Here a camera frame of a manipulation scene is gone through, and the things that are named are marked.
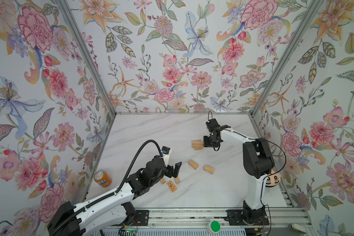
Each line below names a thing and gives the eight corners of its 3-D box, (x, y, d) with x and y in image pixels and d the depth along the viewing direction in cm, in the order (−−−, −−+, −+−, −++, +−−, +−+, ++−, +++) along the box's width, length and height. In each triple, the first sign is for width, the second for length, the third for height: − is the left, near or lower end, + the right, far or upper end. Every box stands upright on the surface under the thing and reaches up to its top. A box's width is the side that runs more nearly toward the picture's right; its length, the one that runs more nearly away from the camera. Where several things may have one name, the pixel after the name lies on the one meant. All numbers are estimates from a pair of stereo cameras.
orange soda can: (101, 189, 87) (91, 180, 76) (105, 179, 91) (95, 169, 80) (112, 189, 87) (104, 181, 76) (115, 179, 91) (107, 169, 80)
